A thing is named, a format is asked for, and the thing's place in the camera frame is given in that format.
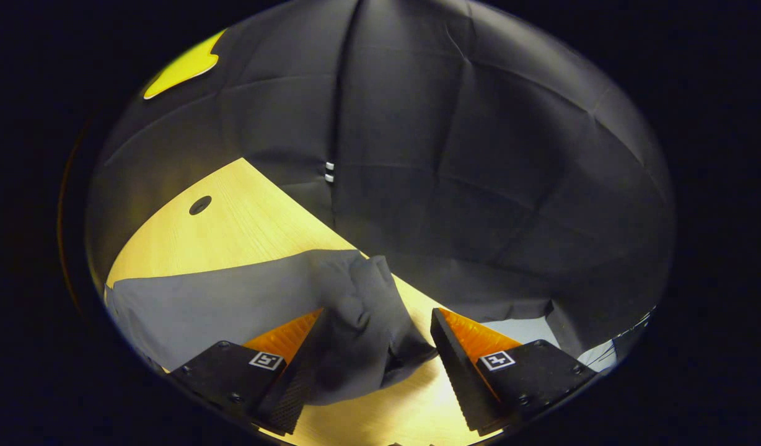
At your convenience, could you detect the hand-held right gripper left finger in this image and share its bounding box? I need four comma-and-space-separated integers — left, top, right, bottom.
169, 308, 325, 435

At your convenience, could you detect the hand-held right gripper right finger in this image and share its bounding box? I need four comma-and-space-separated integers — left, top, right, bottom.
430, 308, 599, 435

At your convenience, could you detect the grey long-sleeved shirt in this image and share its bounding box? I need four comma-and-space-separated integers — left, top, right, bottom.
105, 250, 440, 406

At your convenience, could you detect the black backdrop cloth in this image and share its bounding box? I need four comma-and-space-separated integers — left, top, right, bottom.
86, 0, 675, 372

